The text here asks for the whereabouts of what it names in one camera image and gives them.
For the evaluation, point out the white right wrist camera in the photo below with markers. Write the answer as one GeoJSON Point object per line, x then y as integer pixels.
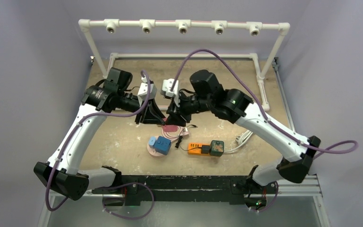
{"type": "Point", "coordinates": [170, 89]}

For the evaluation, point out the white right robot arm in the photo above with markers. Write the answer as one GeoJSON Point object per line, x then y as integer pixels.
{"type": "Point", "coordinates": [238, 108]}

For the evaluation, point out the black power adapter with cord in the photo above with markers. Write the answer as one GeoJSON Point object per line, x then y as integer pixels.
{"type": "Point", "coordinates": [182, 134]}

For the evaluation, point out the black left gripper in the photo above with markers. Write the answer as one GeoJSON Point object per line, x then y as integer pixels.
{"type": "Point", "coordinates": [151, 114]}

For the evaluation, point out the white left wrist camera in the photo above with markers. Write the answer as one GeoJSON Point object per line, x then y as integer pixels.
{"type": "Point", "coordinates": [143, 92]}

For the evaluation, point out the pink round socket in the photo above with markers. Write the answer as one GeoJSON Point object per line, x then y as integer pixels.
{"type": "Point", "coordinates": [153, 153]}

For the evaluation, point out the light blue USB charger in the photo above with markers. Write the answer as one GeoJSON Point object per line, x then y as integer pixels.
{"type": "Point", "coordinates": [152, 142]}

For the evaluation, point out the white PVC pipe frame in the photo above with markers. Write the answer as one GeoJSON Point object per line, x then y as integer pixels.
{"type": "Point", "coordinates": [183, 25]}

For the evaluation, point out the dark green cube plug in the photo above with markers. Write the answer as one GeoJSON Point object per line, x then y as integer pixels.
{"type": "Point", "coordinates": [217, 148]}

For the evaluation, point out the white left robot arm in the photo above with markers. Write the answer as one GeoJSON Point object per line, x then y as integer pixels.
{"type": "Point", "coordinates": [108, 97]}

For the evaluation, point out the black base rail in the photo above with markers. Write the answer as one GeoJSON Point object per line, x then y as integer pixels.
{"type": "Point", "coordinates": [233, 189]}

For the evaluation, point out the blue cube socket adapter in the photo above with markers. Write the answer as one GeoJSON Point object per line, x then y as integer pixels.
{"type": "Point", "coordinates": [162, 145]}

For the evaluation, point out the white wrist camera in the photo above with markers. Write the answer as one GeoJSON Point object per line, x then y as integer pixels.
{"type": "Point", "coordinates": [170, 89]}
{"type": "Point", "coordinates": [143, 92]}

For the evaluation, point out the pink small charger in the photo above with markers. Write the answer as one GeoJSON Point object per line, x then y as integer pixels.
{"type": "Point", "coordinates": [170, 128]}

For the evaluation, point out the orange power strip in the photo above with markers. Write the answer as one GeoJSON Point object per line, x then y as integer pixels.
{"type": "Point", "coordinates": [198, 149]}

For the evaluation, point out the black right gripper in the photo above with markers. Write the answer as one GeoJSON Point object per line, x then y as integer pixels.
{"type": "Point", "coordinates": [175, 109]}

